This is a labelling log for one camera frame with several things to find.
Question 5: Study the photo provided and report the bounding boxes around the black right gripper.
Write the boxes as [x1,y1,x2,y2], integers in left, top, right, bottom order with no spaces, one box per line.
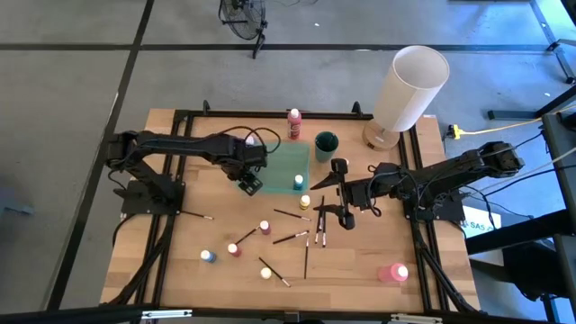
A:
[310,157,374,230]

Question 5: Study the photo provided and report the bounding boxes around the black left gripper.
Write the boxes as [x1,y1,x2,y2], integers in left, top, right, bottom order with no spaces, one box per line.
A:
[224,139,269,197]

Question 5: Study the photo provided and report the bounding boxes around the large red paint bottle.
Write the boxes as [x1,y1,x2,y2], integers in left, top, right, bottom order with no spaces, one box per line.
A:
[286,107,303,140]

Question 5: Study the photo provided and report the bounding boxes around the large pink paint bottle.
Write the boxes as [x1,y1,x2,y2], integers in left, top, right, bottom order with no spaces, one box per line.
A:
[377,263,410,284]

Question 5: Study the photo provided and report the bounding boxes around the translucent teal plastic bin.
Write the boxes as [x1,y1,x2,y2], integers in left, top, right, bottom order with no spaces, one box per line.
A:
[237,141,311,195]

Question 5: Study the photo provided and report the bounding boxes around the dark green plastic cup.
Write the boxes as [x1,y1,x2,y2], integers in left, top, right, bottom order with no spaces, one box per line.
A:
[313,130,340,163]

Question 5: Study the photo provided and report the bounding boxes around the white shade wooden base lamp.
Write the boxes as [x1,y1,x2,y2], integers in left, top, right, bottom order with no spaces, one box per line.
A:
[362,44,451,153]

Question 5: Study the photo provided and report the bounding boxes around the black floor fan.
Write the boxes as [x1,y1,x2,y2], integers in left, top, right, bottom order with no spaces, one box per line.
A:
[218,0,269,60]

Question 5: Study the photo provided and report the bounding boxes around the white labelled box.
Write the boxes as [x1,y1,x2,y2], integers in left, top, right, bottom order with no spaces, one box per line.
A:
[461,205,503,239]

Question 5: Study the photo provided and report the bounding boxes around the black left camera cable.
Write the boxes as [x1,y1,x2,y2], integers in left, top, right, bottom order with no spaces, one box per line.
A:
[215,125,283,155]

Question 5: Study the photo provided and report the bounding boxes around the black aluminium rig frame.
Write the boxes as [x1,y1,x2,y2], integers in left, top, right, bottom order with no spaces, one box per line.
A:
[0,99,576,324]

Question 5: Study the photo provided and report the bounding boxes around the black cable bundle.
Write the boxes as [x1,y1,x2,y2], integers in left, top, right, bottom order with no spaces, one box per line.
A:
[107,214,176,308]
[411,220,478,314]

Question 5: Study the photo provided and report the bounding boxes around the yellow extension cord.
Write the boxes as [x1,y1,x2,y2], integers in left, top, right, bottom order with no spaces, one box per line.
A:
[447,103,576,140]

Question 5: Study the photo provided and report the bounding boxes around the silver frame bracket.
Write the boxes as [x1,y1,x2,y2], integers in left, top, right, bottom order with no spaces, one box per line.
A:
[390,313,445,324]
[141,309,194,320]

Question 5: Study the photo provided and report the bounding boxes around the neighbouring black rig frame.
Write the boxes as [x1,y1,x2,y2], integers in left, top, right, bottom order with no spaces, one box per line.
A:
[463,83,576,324]

